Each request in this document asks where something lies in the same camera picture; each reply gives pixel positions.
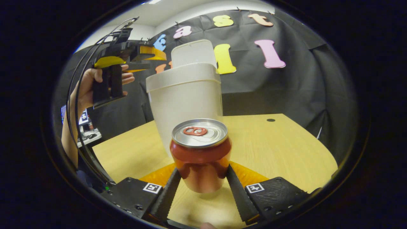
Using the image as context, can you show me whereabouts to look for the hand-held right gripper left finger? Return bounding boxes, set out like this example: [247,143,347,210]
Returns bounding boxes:
[101,162,182,223]

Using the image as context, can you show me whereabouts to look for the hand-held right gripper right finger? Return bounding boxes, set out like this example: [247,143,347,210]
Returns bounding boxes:
[225,160,314,225]

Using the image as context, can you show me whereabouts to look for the red pop can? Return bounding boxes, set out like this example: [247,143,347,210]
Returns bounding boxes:
[169,118,232,194]

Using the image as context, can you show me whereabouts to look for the white desktop garbage bin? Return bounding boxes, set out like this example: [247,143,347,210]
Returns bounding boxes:
[146,39,224,158]

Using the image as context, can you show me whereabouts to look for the wooden desktop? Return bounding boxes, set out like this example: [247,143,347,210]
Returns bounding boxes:
[92,114,338,229]

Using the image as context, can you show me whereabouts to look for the computer monitor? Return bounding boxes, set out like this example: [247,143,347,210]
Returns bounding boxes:
[61,105,89,126]

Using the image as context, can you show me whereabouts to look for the white side desk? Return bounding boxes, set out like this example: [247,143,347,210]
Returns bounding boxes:
[77,128,102,148]

